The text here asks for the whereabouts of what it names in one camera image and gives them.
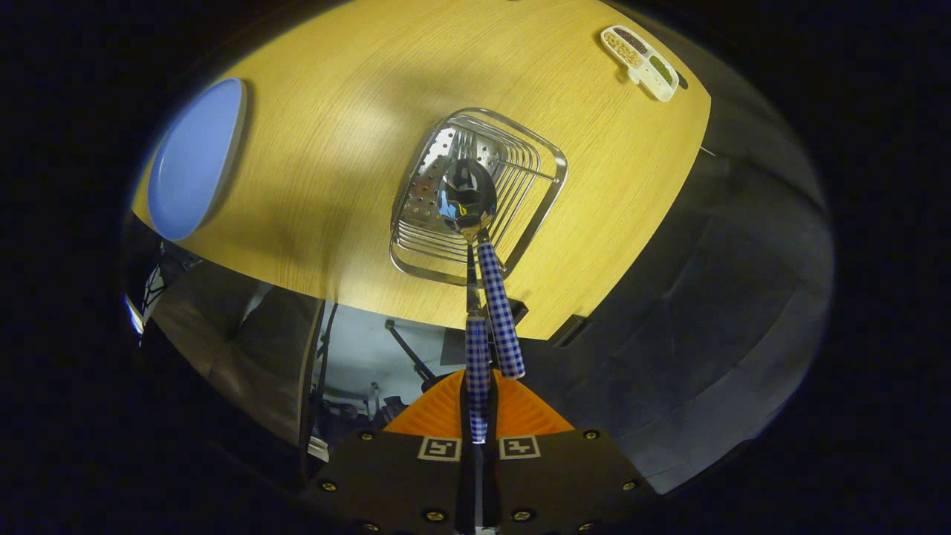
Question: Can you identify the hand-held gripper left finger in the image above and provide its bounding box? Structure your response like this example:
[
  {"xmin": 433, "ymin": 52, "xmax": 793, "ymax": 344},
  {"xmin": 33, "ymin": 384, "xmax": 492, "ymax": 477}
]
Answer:
[{"xmin": 301, "ymin": 369, "xmax": 476, "ymax": 535}]

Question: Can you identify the white divided grain dish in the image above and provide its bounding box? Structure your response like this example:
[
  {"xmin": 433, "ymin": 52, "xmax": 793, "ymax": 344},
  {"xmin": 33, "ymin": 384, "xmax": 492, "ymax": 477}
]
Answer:
[{"xmin": 600, "ymin": 25, "xmax": 680, "ymax": 103}]

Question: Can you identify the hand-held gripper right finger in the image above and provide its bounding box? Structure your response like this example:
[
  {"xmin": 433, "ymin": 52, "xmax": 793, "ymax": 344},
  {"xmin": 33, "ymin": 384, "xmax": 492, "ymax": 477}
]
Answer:
[{"xmin": 483, "ymin": 369, "xmax": 662, "ymax": 535}]

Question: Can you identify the fork with checkered handle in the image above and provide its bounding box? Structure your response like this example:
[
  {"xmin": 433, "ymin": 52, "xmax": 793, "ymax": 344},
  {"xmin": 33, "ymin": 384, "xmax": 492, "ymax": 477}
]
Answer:
[{"xmin": 448, "ymin": 128, "xmax": 526, "ymax": 380}]

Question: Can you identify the blue round plate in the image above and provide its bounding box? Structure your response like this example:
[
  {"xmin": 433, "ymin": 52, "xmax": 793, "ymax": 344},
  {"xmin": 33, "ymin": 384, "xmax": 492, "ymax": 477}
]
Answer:
[{"xmin": 147, "ymin": 77, "xmax": 247, "ymax": 242}]

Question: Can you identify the spoon with checkered handle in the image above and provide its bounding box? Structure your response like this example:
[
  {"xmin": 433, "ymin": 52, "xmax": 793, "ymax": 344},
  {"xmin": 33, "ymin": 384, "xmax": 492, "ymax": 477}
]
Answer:
[{"xmin": 438, "ymin": 158, "xmax": 497, "ymax": 444}]

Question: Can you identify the metal wire basket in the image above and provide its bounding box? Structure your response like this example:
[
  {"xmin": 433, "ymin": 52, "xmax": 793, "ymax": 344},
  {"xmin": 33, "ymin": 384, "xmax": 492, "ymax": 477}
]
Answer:
[{"xmin": 389, "ymin": 108, "xmax": 569, "ymax": 287}]

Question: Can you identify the person's trouser leg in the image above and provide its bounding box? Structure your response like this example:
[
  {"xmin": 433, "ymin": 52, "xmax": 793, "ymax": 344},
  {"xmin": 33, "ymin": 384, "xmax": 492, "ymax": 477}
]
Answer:
[{"xmin": 145, "ymin": 256, "xmax": 328, "ymax": 450}]

